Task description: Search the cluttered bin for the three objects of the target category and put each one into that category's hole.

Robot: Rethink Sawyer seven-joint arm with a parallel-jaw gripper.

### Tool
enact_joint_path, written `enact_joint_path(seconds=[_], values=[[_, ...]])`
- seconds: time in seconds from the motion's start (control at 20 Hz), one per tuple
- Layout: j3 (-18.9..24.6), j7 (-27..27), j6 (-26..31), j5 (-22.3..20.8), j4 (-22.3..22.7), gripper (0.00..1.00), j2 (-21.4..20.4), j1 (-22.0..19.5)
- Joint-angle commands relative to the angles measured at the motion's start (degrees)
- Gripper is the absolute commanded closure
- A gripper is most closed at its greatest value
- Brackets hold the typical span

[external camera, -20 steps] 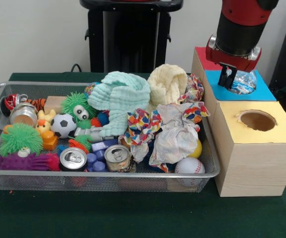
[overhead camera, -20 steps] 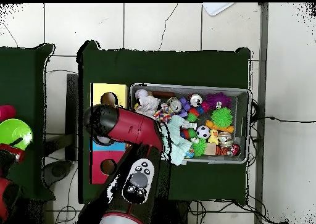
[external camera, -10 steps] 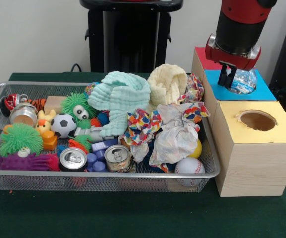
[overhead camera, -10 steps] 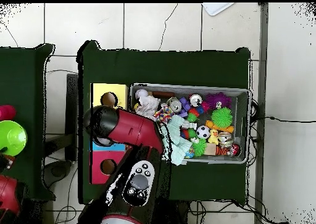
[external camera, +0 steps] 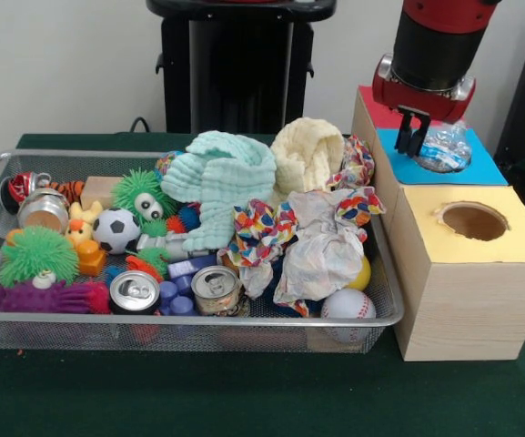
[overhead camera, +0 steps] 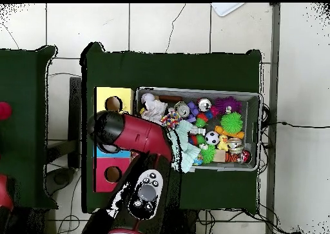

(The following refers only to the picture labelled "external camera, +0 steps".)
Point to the black and white soccer ball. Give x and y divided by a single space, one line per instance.
116 231

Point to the wooden box with three holes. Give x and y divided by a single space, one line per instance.
471 309

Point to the colourful confetti print paper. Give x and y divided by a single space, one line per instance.
262 227
326 255
357 164

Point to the silver topped pale can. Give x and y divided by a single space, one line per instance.
216 291

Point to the mint green knitted cloth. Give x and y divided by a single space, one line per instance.
225 182

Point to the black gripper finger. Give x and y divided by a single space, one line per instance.
404 132
421 134

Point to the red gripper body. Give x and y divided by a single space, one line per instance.
430 107

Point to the cream knitted cloth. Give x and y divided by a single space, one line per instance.
303 155

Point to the shallow clear mesh bin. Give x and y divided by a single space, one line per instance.
335 337

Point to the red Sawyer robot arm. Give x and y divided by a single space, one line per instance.
439 45

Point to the crushed clear plastic bottle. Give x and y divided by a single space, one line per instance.
446 148

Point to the silver topped dark can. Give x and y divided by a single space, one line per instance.
134 291

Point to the white baseball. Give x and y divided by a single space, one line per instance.
348 304

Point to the green spiky toy with eyes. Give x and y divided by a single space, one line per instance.
146 196

